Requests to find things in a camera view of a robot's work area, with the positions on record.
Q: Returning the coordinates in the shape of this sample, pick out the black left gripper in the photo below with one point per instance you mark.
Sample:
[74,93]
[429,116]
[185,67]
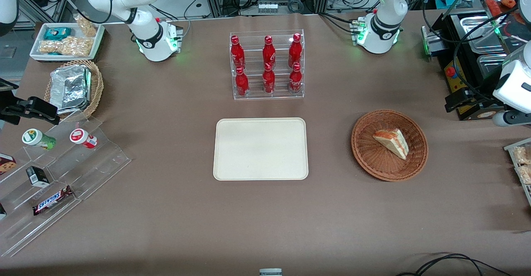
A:
[477,96]

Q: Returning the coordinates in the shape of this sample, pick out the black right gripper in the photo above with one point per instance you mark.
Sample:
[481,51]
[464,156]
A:
[9,111]

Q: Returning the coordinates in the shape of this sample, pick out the triangular sandwich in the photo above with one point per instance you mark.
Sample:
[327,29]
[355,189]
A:
[392,142]

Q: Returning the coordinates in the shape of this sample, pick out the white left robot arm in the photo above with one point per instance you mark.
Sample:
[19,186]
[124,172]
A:
[383,2]

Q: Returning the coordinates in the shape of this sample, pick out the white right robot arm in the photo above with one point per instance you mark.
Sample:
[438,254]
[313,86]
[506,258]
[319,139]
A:
[149,39]

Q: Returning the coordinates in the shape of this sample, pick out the white rectangular snack tray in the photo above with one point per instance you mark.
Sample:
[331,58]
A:
[37,54]

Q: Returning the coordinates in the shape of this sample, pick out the light wicker basket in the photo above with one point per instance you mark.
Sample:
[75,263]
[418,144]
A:
[96,87]

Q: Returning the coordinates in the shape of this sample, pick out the steel side tray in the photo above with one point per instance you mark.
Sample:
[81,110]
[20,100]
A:
[431,43]

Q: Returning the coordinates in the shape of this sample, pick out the brown wicker basket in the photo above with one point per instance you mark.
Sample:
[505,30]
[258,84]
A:
[369,155]

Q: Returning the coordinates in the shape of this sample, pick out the cream plastic tray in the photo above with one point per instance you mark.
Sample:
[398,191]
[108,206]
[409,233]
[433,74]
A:
[260,149]

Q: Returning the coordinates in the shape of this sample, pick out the red emergency stop button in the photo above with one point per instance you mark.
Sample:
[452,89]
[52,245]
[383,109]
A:
[451,72]

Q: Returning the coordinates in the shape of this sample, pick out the green yogurt cup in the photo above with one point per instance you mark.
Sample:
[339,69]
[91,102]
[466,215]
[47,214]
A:
[37,138]

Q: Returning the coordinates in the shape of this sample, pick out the silver foil wrapped package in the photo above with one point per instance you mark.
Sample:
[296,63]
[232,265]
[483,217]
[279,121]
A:
[70,89]

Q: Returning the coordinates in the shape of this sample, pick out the steel warmer pan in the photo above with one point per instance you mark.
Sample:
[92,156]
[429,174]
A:
[477,31]
[489,66]

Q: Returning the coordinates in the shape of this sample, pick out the red yogurt cup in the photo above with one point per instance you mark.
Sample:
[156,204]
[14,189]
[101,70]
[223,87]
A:
[83,138]

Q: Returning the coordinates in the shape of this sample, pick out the black food warmer machine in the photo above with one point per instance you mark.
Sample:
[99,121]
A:
[446,43]

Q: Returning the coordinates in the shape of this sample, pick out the large clear peanut bag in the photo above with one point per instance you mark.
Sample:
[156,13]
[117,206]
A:
[66,47]

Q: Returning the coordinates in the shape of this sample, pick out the brown cookie box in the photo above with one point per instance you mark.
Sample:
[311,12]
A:
[6,164]

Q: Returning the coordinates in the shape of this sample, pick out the small black box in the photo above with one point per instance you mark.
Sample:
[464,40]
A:
[38,176]

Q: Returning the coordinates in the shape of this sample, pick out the teal snack packet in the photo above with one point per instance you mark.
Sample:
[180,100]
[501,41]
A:
[57,33]

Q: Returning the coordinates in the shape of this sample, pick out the clear acrylic stepped stand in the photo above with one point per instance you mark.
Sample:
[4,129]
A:
[95,168]

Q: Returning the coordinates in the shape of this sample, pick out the small clear snack bag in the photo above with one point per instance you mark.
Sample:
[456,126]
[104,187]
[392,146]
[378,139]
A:
[87,27]

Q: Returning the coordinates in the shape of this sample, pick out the snickers chocolate bar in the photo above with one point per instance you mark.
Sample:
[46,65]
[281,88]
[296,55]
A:
[53,200]

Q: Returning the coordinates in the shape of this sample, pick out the orange food pieces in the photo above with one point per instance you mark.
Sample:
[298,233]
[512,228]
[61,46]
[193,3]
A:
[493,6]

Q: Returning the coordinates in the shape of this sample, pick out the red cola bottle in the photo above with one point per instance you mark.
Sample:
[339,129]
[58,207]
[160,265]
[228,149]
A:
[295,80]
[269,54]
[242,84]
[295,52]
[269,81]
[237,54]

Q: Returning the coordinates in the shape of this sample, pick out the clear acrylic bottle rack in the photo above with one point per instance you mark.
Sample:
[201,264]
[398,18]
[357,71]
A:
[282,66]

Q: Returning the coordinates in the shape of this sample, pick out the white power strip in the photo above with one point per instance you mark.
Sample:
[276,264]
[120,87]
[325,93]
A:
[267,7]

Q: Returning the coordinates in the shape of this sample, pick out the gray device edge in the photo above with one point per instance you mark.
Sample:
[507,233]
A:
[270,272]

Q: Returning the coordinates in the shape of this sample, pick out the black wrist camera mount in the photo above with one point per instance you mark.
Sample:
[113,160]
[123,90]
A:
[8,86]

